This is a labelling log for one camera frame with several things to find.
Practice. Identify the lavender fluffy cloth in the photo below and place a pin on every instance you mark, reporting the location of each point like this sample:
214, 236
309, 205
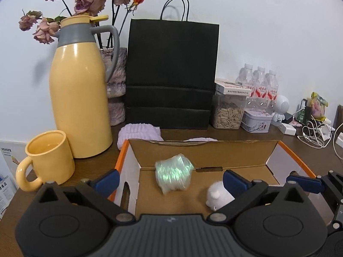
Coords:
136, 132

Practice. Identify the black charger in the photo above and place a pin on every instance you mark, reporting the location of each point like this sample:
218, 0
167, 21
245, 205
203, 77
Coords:
289, 117

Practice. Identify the yellow snack packet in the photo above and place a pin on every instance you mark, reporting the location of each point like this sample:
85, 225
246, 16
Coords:
319, 105

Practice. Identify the white power strip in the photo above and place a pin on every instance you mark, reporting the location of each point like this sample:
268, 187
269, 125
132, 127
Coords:
339, 139

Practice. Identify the dried rose bouquet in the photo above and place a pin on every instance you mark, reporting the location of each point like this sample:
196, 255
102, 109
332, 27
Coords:
88, 4

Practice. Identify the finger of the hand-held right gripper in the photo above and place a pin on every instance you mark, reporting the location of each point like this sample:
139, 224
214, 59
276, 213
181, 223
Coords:
302, 182

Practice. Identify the yellow thermos jug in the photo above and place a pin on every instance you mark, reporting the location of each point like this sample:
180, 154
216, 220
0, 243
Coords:
80, 99

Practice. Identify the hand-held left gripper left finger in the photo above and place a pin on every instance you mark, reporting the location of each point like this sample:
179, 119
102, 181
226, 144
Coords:
108, 183

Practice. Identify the clear seed container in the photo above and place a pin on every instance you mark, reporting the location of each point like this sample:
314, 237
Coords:
227, 115

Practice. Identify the white robot toy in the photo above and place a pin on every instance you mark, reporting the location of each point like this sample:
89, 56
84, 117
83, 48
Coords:
281, 103

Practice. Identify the green box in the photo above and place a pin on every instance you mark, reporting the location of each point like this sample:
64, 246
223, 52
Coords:
303, 112

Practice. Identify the small white plush toy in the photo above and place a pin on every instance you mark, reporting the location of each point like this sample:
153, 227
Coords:
218, 195

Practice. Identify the flat white box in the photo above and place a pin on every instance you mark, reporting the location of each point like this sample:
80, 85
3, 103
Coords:
233, 88

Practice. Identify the printed tin box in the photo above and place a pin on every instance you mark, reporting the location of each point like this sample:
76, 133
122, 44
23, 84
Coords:
256, 121

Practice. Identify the white charger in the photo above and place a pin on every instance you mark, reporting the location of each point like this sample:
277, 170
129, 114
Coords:
288, 129

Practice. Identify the black paper bag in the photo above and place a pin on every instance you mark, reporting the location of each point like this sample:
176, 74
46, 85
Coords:
171, 72

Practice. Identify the red label water bottle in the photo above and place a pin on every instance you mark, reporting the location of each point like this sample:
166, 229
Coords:
260, 85
246, 75
272, 88

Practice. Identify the pink grey textured vase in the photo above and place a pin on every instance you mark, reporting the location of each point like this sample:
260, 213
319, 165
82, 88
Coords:
116, 104

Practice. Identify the orange cardboard box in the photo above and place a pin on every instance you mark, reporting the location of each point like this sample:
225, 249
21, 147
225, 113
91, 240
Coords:
214, 152

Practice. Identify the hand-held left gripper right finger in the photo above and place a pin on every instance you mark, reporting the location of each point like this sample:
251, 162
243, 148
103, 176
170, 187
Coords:
233, 184

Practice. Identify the yellow mug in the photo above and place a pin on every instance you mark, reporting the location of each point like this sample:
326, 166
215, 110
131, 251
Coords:
51, 163

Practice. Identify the white printed carton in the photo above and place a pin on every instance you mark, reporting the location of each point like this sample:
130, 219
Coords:
6, 192

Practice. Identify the iridescent thread spool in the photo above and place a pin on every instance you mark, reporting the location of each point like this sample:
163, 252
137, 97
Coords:
174, 174

